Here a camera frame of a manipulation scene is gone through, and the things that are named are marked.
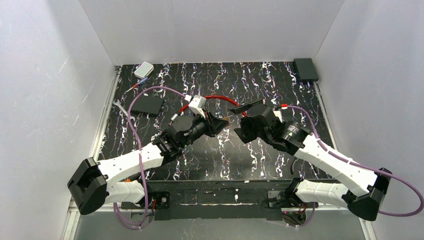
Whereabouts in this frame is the red cable lock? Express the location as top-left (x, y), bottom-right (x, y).
top-left (170, 95), bottom-right (239, 122)

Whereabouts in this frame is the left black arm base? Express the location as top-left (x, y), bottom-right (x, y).
top-left (152, 191), bottom-right (171, 210)

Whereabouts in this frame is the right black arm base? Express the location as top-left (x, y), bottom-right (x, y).
top-left (262, 190), bottom-right (319, 210)

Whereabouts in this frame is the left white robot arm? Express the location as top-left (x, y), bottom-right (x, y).
top-left (67, 112), bottom-right (230, 215)

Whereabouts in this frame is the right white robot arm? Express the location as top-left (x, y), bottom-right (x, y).
top-left (230, 100), bottom-right (390, 221)

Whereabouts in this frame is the black flat box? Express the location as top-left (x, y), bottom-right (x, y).
top-left (130, 95), bottom-right (164, 116)

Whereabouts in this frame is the black corner box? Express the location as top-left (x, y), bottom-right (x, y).
top-left (293, 58), bottom-right (319, 82)

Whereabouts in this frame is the red blue screwdriver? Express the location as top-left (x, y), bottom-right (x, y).
top-left (124, 76), bottom-right (149, 94)

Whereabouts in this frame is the white rectangular box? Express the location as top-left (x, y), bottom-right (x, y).
top-left (133, 61), bottom-right (154, 79)

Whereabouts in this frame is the silver wrench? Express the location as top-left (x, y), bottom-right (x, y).
top-left (113, 99), bottom-right (136, 122)

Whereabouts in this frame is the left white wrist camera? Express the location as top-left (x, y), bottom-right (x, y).
top-left (187, 95), bottom-right (206, 119)

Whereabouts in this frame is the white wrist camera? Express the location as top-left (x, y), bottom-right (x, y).
top-left (187, 95), bottom-right (206, 119)
top-left (273, 104), bottom-right (288, 123)

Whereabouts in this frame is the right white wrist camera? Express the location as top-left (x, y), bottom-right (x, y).
top-left (273, 104), bottom-right (288, 123)

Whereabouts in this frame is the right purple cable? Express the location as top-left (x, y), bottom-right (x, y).
top-left (281, 104), bottom-right (424, 218)

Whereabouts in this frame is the purple cable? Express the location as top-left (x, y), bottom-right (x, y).
top-left (112, 86), bottom-right (186, 231)
top-left (281, 104), bottom-right (424, 218)

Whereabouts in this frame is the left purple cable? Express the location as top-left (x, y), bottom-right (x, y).
top-left (112, 86), bottom-right (186, 231)

